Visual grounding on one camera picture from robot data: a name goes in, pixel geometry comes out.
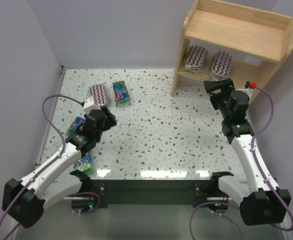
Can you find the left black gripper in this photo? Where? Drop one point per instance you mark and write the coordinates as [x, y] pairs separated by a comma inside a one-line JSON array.
[[108, 117]]

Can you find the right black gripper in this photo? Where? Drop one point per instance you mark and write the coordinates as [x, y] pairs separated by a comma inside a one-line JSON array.
[[218, 89]]

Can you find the purple zigzag sponge pack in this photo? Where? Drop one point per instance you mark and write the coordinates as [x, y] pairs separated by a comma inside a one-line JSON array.
[[99, 93], [195, 60], [221, 66]]

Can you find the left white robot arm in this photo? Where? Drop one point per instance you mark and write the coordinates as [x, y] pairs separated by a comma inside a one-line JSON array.
[[23, 199]]

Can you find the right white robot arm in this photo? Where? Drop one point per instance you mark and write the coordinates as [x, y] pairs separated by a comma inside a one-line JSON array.
[[263, 202]]

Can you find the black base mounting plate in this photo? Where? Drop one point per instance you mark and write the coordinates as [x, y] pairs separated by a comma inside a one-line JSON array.
[[153, 192]]

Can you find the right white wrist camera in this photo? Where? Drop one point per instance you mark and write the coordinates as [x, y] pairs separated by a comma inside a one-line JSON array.
[[248, 88]]

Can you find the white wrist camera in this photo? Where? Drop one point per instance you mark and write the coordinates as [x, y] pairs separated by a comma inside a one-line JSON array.
[[248, 88], [90, 105]]

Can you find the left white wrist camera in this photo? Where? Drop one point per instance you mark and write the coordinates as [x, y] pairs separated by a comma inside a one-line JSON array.
[[90, 105]]

